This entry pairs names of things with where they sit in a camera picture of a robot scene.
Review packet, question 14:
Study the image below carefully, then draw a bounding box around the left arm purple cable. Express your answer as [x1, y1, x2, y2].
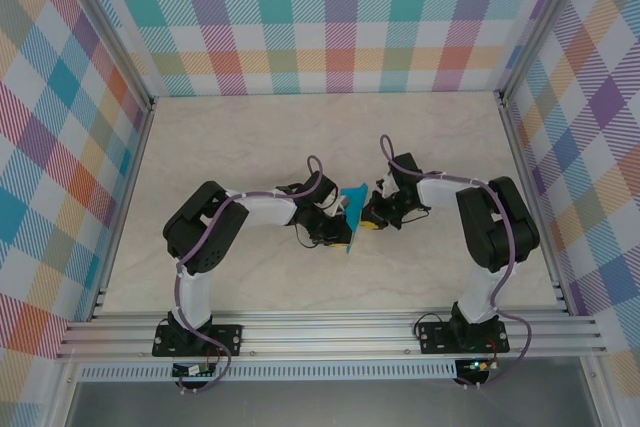
[172, 154, 326, 394]

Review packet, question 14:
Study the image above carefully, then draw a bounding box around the gripper thin black wire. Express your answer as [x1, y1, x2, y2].
[293, 223, 322, 251]
[397, 205, 432, 233]

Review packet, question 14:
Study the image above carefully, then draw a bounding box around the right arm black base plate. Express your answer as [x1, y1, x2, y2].
[417, 319, 510, 354]

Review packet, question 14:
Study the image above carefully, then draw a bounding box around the aluminium mounting rail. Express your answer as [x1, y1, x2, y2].
[54, 310, 609, 361]

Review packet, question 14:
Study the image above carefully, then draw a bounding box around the aluminium side rail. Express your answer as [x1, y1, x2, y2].
[497, 91, 574, 316]
[84, 96, 159, 323]

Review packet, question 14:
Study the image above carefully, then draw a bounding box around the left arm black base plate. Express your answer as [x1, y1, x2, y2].
[152, 324, 245, 359]

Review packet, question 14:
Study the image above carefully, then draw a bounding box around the left gripper thin black wire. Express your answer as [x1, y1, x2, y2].
[293, 223, 322, 251]

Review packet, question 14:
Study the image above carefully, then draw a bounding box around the perforated metal cable tray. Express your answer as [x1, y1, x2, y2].
[77, 362, 464, 382]

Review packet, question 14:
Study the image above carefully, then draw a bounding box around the aluminium frame post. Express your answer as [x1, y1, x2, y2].
[52, 0, 157, 113]
[497, 0, 599, 108]

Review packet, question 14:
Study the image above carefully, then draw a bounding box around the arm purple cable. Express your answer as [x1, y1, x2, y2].
[379, 134, 532, 391]
[172, 154, 326, 394]

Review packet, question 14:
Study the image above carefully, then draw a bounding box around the right gripper thin black wire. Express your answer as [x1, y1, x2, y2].
[397, 205, 432, 233]

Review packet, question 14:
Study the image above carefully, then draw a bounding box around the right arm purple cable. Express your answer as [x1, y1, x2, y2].
[379, 134, 532, 391]

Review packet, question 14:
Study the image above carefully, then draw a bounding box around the aluminium frame leg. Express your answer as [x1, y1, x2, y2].
[47, 359, 84, 427]
[579, 354, 619, 427]

